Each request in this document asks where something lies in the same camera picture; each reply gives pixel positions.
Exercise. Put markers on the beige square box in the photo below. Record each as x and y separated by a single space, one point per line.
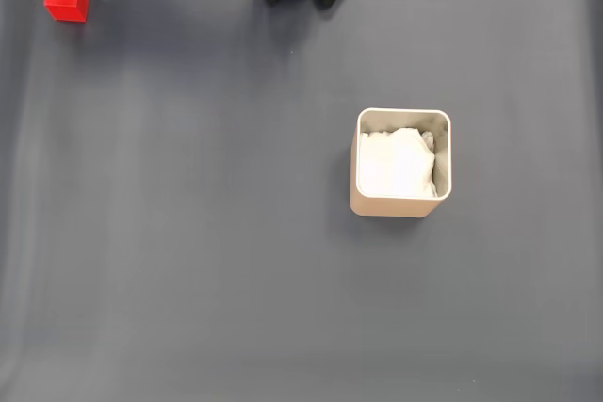
396 208

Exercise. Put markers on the white crumpled cloth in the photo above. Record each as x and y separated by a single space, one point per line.
396 166

